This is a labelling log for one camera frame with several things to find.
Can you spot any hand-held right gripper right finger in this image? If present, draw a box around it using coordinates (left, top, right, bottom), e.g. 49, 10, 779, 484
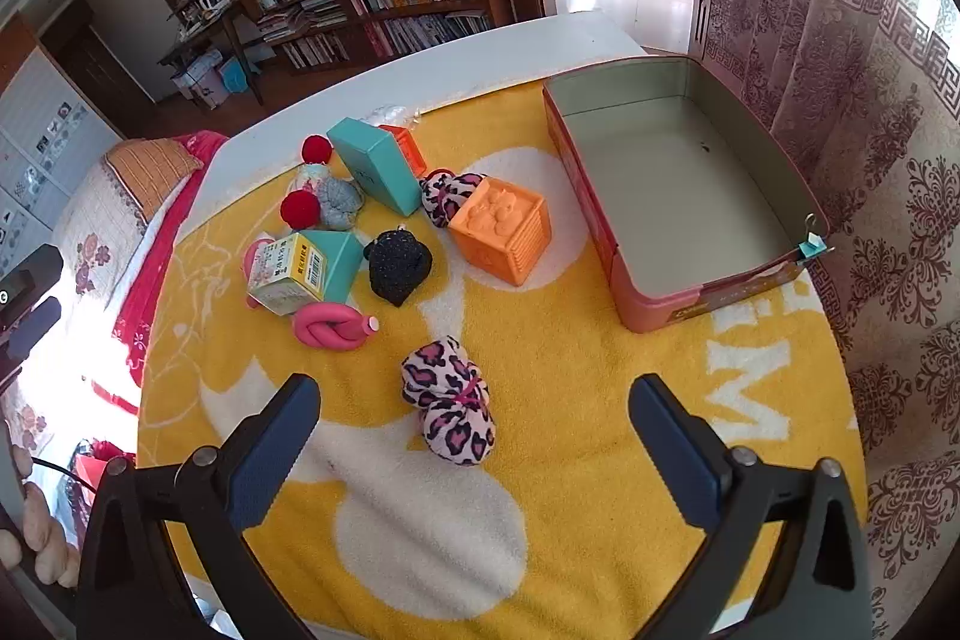
628, 374, 875, 640

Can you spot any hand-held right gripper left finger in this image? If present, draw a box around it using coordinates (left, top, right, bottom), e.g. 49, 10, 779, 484
77, 373, 322, 640

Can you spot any yellow green medicine box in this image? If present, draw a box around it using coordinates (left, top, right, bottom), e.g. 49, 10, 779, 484
247, 233, 335, 317

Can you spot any leopard print cloth bundle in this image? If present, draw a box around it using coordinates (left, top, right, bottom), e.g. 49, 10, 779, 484
418, 169, 485, 229
401, 336, 497, 468

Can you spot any small teal box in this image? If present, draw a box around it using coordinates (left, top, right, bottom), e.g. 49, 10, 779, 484
300, 230, 366, 304

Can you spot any black glitter scrunchie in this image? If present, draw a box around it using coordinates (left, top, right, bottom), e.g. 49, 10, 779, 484
363, 225, 434, 309

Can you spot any grey sock ball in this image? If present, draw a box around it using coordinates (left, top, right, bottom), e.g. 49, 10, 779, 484
315, 175, 367, 232

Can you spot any orange embossed toy cube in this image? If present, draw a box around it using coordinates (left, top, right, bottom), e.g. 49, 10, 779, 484
448, 175, 554, 289

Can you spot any red tin box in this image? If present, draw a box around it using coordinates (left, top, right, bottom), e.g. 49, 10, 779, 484
541, 53, 832, 335

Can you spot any large teal box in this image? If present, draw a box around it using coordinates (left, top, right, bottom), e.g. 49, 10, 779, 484
327, 117, 425, 218

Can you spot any small orange box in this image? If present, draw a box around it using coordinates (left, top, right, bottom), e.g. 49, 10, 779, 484
379, 124, 428, 176

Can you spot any person's left hand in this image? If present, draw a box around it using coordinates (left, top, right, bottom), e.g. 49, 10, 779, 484
0, 445, 82, 590

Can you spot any floral bedspread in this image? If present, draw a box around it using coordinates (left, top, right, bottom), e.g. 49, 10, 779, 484
15, 160, 151, 461

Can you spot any white wardrobe with stickers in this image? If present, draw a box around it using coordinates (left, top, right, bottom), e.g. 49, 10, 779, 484
0, 44, 125, 251

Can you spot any red blanket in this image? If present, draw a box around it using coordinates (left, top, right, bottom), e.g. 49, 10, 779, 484
112, 130, 230, 416

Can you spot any orange checked pillow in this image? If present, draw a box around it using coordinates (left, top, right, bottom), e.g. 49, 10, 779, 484
103, 139, 203, 221

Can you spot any yellow white patterned towel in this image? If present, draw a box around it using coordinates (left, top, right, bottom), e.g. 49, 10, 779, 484
135, 85, 871, 640

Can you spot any white cardboard box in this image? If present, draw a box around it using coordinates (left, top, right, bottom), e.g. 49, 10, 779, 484
172, 47, 226, 109

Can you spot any blue plastic bin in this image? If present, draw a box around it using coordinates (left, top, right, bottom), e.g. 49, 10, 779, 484
219, 56, 252, 95

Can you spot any dark wooden desk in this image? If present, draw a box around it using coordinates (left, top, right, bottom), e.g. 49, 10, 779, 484
154, 0, 267, 109

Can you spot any clear plastic bag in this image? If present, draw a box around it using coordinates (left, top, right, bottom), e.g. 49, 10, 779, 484
360, 101, 425, 131

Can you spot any patterned purple curtain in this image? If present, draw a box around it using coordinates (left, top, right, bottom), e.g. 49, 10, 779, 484
701, 0, 960, 611

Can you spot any black cable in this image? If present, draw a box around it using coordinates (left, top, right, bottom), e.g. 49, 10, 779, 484
30, 458, 100, 492

